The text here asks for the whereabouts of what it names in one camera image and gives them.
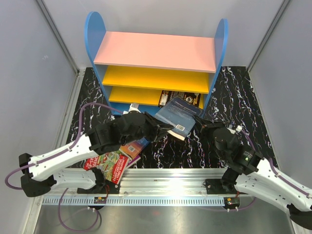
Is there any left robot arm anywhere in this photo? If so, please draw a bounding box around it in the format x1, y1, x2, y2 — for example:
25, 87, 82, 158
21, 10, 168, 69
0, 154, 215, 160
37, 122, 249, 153
19, 111, 174, 197

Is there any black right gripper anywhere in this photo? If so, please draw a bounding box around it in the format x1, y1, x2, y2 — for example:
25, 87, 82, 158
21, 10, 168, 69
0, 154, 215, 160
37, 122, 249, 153
191, 116, 226, 160

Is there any Jane Eyre blue orange book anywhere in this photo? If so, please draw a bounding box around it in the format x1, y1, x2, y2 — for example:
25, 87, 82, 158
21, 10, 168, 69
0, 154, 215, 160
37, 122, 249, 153
119, 138, 150, 159

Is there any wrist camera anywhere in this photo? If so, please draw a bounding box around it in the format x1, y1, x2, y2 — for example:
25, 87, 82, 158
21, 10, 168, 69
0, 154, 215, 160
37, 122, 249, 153
227, 125, 243, 134
123, 103, 140, 114

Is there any black Treehouse book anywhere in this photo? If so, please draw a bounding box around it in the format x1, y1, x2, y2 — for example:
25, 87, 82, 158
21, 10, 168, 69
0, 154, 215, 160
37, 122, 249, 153
158, 90, 203, 109

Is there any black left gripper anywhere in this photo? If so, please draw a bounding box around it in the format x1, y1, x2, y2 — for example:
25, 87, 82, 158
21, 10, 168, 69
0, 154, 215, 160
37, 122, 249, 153
122, 111, 174, 146

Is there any blue pink yellow bookshelf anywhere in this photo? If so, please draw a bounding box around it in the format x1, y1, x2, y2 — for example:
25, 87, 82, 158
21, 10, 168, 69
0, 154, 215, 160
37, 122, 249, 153
84, 11, 229, 115

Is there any red Storey Treehouse book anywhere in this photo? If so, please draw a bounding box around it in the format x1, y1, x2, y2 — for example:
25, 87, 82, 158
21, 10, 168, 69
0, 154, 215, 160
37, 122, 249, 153
83, 151, 130, 184

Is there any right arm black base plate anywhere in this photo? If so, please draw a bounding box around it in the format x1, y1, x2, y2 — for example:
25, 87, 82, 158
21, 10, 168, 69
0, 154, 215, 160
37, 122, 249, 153
204, 178, 252, 195

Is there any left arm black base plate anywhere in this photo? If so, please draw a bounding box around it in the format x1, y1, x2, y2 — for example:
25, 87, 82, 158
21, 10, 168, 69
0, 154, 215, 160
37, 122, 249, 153
77, 180, 120, 195

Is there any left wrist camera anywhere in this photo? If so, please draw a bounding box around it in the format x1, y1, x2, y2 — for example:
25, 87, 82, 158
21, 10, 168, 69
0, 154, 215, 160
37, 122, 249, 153
123, 103, 140, 114

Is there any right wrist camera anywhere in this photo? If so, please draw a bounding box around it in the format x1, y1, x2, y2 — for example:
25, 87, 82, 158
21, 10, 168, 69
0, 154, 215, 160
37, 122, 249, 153
227, 125, 243, 134

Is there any Nineteen Eighty-Four grey-blue book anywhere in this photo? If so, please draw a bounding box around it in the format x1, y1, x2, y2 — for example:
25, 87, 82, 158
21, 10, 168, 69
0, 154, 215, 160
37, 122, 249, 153
155, 97, 203, 140

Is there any aluminium rail base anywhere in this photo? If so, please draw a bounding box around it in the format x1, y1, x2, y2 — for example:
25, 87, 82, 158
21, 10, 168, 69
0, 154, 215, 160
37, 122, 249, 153
31, 168, 228, 197

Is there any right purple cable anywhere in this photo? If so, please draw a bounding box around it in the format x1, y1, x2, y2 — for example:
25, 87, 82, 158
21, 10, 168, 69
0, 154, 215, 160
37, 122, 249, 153
199, 129, 312, 213

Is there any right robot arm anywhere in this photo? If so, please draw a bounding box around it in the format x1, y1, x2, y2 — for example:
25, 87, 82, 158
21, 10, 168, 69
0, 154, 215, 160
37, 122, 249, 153
193, 116, 312, 230

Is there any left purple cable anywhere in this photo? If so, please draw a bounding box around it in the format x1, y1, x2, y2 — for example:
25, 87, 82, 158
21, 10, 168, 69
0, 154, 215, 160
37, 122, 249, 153
4, 102, 127, 231

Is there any purple 117-Storey Treehouse book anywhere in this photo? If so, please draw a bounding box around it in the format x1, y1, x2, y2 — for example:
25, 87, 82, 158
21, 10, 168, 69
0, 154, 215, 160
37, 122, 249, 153
127, 155, 141, 169

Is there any white slotted cable duct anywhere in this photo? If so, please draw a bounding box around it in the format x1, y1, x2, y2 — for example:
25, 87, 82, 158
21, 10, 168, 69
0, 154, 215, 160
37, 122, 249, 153
42, 196, 241, 207

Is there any purple cable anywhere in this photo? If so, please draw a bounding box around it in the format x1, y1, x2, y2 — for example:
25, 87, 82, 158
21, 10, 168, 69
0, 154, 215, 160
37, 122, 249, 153
4, 102, 127, 231
199, 129, 312, 213

